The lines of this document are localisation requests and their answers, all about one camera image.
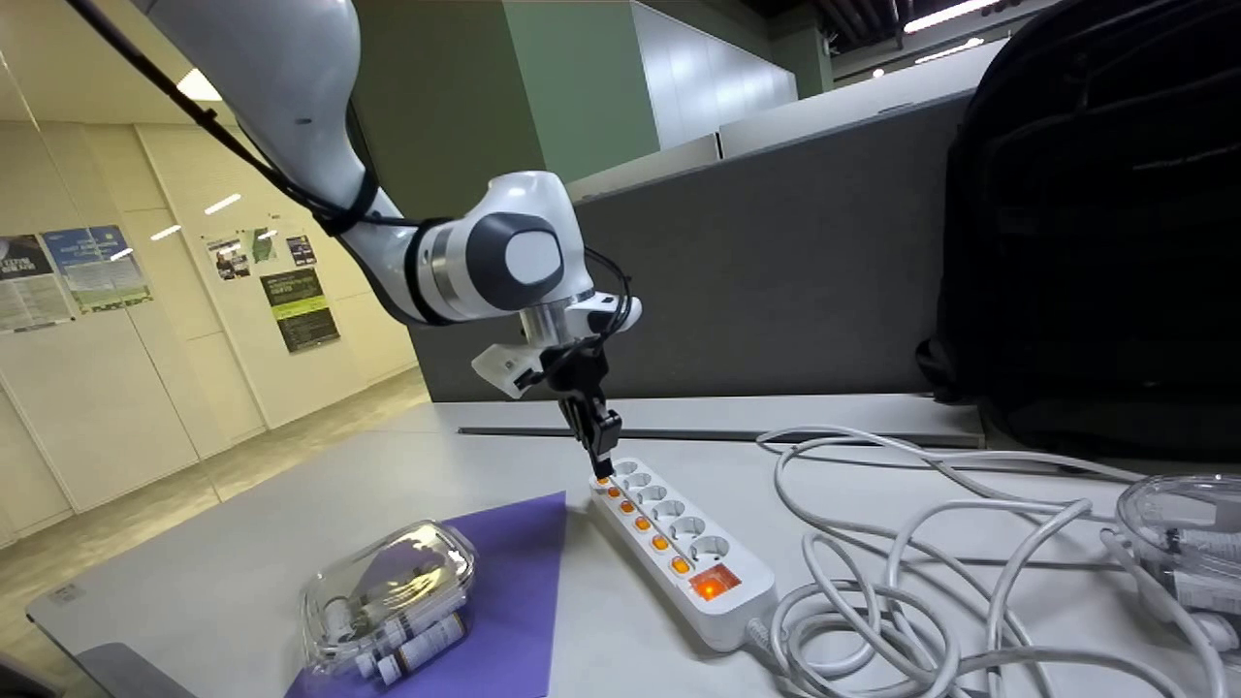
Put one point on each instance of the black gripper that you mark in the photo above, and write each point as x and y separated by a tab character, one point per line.
578	371

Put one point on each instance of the small wall photo right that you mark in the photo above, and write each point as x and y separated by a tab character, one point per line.
299	248

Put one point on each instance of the grey partition panel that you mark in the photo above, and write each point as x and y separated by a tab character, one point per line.
798	270

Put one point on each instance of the clear bag at right edge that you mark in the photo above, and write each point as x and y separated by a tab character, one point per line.
1187	536

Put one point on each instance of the clear plastic bag with adapters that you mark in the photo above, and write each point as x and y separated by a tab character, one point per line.
395	606

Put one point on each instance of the purple paper sheet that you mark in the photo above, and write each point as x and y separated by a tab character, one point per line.
511	619

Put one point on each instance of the white power strip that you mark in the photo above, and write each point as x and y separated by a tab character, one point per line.
699	566

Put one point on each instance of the blue wall poster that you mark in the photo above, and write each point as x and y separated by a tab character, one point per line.
97	270

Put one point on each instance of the grey wall poster far left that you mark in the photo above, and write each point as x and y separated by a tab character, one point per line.
29	283

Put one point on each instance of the small wall photo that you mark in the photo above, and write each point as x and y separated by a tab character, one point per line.
232	257
299	248

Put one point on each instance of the small wall photo left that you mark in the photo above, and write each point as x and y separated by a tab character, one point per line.
232	257

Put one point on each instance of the black backpack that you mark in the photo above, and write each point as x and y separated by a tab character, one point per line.
1090	236

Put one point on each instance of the dark green wall poster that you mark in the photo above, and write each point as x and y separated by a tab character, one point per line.
299	309

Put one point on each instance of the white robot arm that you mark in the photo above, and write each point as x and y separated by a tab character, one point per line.
287	66

